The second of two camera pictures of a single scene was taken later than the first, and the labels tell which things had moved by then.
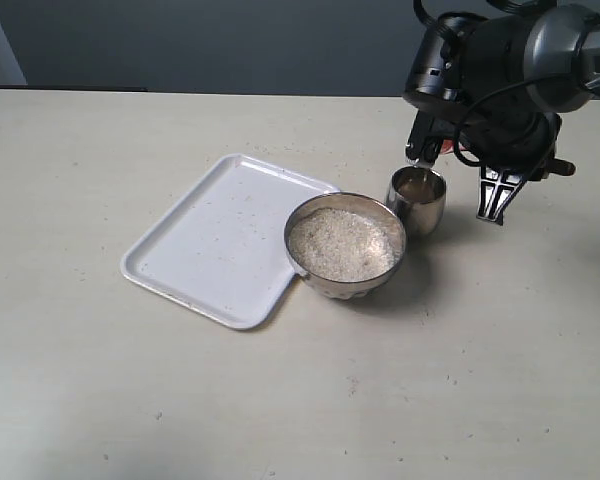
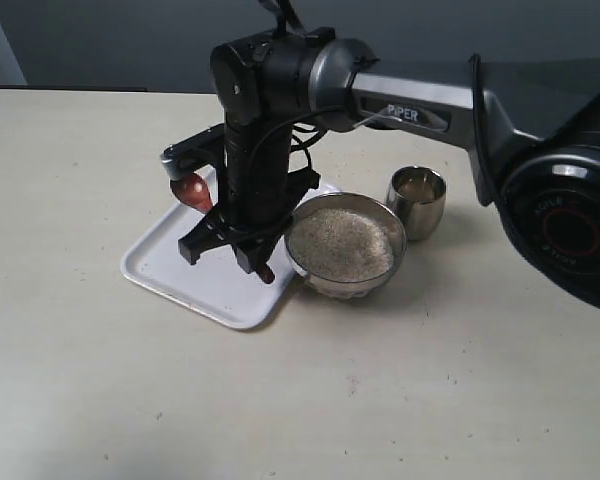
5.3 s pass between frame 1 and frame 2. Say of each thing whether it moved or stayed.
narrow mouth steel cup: stayed
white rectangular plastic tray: stayed
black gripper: moved
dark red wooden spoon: moved
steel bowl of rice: stayed
